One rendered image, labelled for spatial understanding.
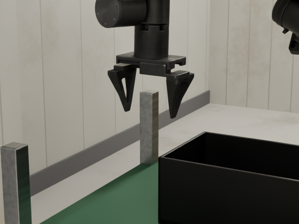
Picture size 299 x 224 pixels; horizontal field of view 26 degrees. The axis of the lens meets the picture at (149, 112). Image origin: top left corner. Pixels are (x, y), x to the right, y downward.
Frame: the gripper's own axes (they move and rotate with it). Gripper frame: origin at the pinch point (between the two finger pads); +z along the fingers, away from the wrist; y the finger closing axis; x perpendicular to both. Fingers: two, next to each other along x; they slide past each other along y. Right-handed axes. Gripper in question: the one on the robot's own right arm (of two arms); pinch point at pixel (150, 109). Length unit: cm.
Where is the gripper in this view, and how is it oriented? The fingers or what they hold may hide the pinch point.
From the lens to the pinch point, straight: 109.4
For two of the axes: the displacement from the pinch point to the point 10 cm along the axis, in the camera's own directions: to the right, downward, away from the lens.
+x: 4.8, -1.9, 8.6
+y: 8.8, 1.3, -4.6
